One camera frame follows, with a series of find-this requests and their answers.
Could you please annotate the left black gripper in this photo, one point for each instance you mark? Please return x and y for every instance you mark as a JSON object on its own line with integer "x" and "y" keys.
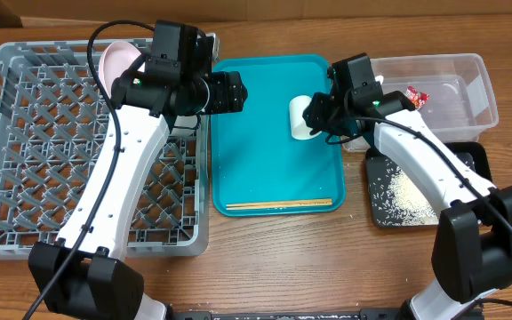
{"x": 228, "y": 97}

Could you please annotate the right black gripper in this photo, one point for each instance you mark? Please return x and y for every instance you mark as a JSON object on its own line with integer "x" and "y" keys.
{"x": 316, "y": 112}

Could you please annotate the white paper cup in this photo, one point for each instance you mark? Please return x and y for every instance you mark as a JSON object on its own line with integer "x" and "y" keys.
{"x": 299, "y": 128}

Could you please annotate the grey-white shallow bowl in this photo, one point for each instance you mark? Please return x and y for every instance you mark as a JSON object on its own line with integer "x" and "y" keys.
{"x": 187, "y": 123}

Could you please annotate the red snack wrapper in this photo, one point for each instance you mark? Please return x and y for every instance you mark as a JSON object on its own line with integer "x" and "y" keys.
{"x": 418, "y": 99}

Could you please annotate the white rice pile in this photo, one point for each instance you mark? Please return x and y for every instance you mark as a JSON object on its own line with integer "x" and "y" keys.
{"x": 396, "y": 201}

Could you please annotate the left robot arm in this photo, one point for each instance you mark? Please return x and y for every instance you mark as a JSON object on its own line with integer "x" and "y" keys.
{"x": 83, "y": 274}

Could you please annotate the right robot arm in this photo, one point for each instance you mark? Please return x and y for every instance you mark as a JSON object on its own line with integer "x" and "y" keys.
{"x": 472, "y": 252}

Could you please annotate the clear plastic waste bin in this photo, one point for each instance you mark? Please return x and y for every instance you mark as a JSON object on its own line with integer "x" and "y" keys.
{"x": 461, "y": 103}

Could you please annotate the teal plastic serving tray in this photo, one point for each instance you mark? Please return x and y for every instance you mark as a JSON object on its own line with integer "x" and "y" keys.
{"x": 254, "y": 156}

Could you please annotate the upper wooden chopstick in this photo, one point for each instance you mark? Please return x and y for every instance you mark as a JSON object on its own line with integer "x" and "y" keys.
{"x": 289, "y": 201}

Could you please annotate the black rectangular tray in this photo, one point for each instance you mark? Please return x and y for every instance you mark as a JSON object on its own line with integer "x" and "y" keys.
{"x": 472, "y": 154}

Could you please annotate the grey plastic dish rack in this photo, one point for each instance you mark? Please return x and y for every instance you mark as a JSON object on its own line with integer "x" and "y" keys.
{"x": 53, "y": 123}

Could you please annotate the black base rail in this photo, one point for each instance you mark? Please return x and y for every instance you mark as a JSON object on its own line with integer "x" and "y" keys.
{"x": 362, "y": 314}

